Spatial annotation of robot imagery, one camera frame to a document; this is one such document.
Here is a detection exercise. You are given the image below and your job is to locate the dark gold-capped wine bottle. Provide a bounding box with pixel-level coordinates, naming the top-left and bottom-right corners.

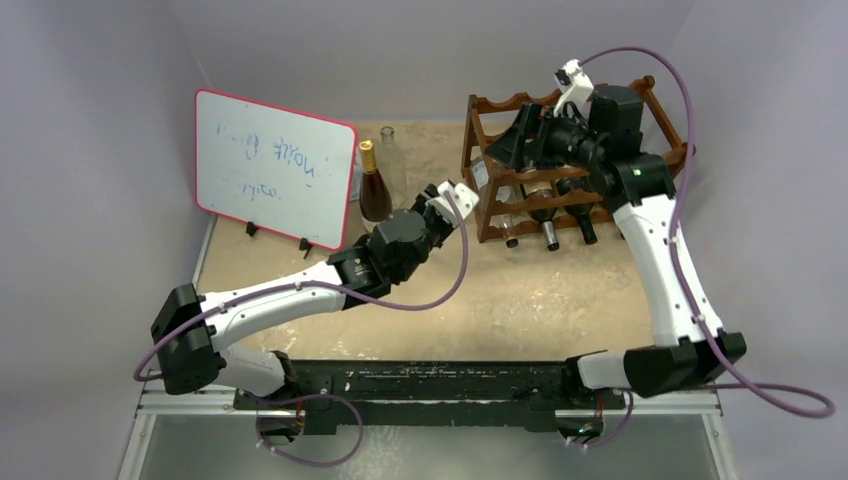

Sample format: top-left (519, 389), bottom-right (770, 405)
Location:
top-left (359, 140), bottom-right (393, 223)

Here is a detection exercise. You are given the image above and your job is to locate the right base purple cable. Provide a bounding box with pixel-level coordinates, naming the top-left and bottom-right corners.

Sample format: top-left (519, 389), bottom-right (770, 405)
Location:
top-left (564, 390), bottom-right (635, 453)

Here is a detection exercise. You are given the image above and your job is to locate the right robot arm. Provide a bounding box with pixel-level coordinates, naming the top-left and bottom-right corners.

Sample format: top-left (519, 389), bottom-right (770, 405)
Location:
top-left (485, 85), bottom-right (747, 407)

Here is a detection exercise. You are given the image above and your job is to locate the clear labelled bottle in rack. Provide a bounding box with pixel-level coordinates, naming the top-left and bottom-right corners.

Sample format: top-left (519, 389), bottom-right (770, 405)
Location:
top-left (470, 155), bottom-right (519, 249)

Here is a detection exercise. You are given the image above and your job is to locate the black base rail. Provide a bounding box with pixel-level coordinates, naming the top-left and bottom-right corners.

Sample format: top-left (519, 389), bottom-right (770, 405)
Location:
top-left (234, 359), bottom-right (625, 435)

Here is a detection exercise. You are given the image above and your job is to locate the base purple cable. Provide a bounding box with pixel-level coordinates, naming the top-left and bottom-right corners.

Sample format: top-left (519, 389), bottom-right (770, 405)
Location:
top-left (255, 394), bottom-right (364, 468)
top-left (564, 390), bottom-right (635, 453)

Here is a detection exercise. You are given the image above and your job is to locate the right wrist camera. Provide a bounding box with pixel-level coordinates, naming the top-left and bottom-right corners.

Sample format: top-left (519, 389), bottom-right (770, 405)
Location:
top-left (553, 59), bottom-right (594, 117)

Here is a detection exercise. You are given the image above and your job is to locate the brown wooden wine rack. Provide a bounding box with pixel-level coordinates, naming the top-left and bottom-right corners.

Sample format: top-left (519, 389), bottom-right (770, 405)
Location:
top-left (461, 76), bottom-right (688, 242)

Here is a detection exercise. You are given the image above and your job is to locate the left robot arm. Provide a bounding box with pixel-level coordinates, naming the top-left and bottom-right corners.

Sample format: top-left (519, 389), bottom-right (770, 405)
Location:
top-left (141, 181), bottom-right (479, 409)

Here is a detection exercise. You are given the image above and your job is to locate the clear slim glass bottle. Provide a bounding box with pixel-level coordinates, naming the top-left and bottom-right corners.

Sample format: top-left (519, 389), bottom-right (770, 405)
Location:
top-left (379, 125), bottom-right (407, 209)

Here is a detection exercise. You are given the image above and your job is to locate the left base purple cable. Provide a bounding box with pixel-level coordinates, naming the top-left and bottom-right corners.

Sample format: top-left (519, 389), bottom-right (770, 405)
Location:
top-left (255, 394), bottom-right (364, 468)

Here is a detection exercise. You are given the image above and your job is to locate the red framed whiteboard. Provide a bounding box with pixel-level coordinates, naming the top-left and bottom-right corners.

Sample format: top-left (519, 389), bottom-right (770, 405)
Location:
top-left (194, 89), bottom-right (358, 250)

